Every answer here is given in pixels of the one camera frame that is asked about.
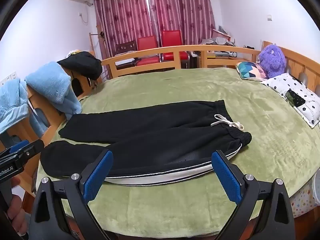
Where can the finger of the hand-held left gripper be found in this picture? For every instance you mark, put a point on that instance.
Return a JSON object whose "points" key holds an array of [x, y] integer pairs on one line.
{"points": [[17, 145], [32, 148]]}

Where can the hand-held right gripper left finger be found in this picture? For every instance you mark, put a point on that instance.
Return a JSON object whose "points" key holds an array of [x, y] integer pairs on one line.
{"points": [[97, 178]]}

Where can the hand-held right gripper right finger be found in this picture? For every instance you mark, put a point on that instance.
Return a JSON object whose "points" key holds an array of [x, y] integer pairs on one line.
{"points": [[226, 180]]}

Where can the black pants with white stripe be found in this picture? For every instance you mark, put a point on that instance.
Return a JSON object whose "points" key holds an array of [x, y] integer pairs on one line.
{"points": [[150, 135]]}

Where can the person's left hand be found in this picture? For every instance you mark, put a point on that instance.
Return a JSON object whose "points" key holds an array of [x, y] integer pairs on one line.
{"points": [[16, 210]]}

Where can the light blue fleece robe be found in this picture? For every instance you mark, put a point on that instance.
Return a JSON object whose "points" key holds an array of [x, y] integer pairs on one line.
{"points": [[50, 82]]}

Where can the star print bed sheet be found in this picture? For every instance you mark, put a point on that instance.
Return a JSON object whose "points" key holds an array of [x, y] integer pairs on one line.
{"points": [[303, 200]]}

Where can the black garment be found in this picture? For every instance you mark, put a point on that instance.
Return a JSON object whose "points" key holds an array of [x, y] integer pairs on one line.
{"points": [[82, 62]]}

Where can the green fleece blanket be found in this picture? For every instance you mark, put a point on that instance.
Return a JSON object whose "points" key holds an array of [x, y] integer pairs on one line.
{"points": [[175, 87]]}

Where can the white flower print pillow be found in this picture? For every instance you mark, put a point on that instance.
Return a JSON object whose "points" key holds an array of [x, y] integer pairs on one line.
{"points": [[282, 85]]}

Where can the purple plush toy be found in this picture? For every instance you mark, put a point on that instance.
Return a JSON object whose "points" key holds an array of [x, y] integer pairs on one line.
{"points": [[272, 60]]}

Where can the wooden coat rack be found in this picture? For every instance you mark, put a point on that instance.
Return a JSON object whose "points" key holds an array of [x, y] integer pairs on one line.
{"points": [[100, 37]]}

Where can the dark wooden chair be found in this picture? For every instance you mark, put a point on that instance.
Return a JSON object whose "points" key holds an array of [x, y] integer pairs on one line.
{"points": [[126, 47]]}

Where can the cluttered wooden desk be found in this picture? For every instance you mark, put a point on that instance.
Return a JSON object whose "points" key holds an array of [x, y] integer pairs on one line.
{"points": [[225, 45]]}

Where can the red chair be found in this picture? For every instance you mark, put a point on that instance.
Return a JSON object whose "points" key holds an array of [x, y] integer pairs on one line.
{"points": [[147, 45], [172, 40]]}

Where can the maroon floral curtain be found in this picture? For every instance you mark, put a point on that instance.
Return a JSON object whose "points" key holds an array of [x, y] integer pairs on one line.
{"points": [[120, 12], [182, 7]]}

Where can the white wall socket panel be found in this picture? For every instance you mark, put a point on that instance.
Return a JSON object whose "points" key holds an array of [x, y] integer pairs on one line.
{"points": [[11, 77]]}

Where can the wooden bed frame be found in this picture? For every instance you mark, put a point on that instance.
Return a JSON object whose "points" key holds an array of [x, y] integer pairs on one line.
{"points": [[150, 52]]}

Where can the white wall switch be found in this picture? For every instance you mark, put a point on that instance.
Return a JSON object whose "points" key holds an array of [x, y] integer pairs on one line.
{"points": [[269, 17]]}

